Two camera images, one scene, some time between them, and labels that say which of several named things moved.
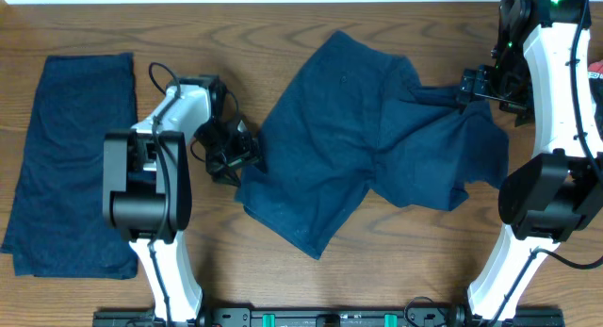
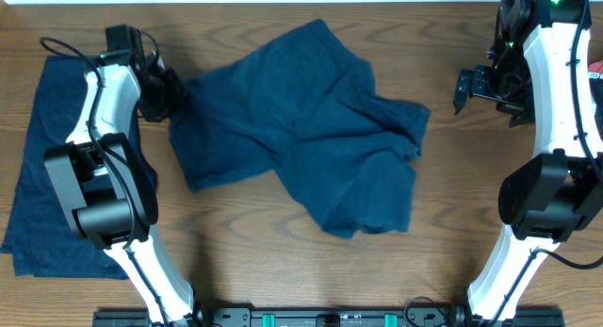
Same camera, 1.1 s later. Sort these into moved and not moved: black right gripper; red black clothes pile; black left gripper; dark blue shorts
Moved: black left gripper; dark blue shorts
Not moved: black right gripper; red black clothes pile
